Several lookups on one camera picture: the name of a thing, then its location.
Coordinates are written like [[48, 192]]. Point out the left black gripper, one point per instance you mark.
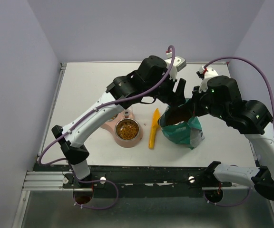
[[177, 98]]

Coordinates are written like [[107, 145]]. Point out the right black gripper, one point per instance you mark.
[[196, 97]]

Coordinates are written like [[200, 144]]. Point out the green pet food bag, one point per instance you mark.
[[180, 127]]

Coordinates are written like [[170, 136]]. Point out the yellow plastic scoop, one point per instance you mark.
[[153, 130]]

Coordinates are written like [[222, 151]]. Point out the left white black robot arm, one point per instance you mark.
[[154, 78]]

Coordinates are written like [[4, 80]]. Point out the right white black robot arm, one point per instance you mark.
[[220, 97]]

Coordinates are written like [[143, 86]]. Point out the pink double pet feeder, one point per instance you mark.
[[110, 127]]

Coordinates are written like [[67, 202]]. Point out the clear water bottle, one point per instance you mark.
[[128, 113]]

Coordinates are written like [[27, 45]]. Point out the front steel bowl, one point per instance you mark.
[[124, 121]]

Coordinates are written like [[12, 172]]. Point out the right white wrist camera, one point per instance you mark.
[[205, 73]]

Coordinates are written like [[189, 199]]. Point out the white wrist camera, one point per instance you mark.
[[178, 64], [205, 73]]

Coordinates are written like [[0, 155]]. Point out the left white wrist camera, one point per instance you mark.
[[178, 64]]

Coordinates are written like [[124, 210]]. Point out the black mounting rail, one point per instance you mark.
[[141, 181]]

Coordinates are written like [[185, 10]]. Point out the aluminium frame extrusion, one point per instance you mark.
[[44, 181]]

